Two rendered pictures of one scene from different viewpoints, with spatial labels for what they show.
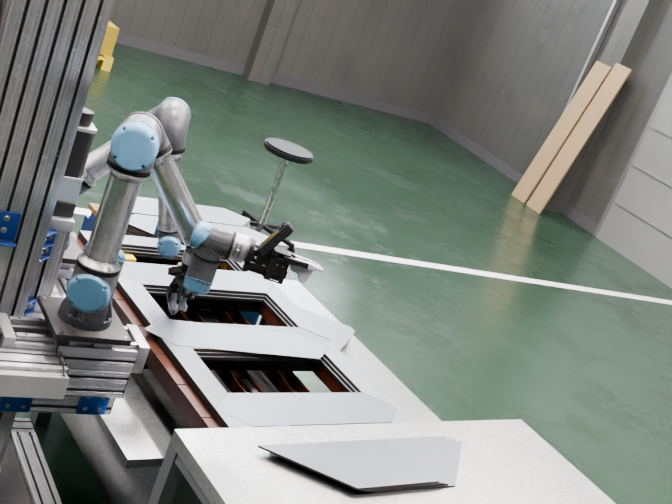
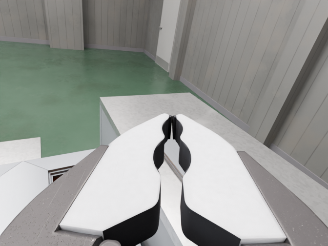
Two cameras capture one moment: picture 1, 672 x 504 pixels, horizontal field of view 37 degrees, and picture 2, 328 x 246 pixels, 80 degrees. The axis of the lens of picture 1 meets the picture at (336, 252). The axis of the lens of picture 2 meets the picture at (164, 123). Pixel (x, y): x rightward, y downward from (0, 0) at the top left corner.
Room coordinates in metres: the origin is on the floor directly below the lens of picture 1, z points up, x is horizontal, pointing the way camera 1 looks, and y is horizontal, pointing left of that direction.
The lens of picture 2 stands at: (2.54, 0.13, 1.51)
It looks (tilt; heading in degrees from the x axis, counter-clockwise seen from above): 30 degrees down; 277
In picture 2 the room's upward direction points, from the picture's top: 11 degrees clockwise
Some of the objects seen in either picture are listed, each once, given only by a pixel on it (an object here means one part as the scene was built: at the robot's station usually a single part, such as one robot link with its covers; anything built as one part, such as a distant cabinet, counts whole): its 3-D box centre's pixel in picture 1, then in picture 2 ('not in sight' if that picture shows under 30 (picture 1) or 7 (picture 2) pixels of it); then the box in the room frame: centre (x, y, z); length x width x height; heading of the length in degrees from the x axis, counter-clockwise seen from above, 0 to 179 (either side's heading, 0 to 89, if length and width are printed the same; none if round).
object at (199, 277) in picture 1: (201, 270); not in sight; (2.51, 0.32, 1.34); 0.11 x 0.08 x 0.11; 10
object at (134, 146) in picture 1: (113, 215); not in sight; (2.45, 0.58, 1.41); 0.15 x 0.12 x 0.55; 10
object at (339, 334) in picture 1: (327, 326); not in sight; (3.83, -0.08, 0.77); 0.45 x 0.20 x 0.04; 41
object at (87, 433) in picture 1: (89, 393); not in sight; (3.14, 0.64, 0.47); 1.30 x 0.04 x 0.35; 41
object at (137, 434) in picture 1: (82, 347); not in sight; (3.09, 0.70, 0.66); 1.30 x 0.20 x 0.03; 41
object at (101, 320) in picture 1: (89, 302); not in sight; (2.58, 0.60, 1.09); 0.15 x 0.15 x 0.10
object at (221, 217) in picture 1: (188, 225); not in sight; (4.21, 0.66, 0.82); 0.80 x 0.40 x 0.06; 131
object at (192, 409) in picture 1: (146, 347); not in sight; (3.02, 0.47, 0.80); 1.62 x 0.04 x 0.06; 41
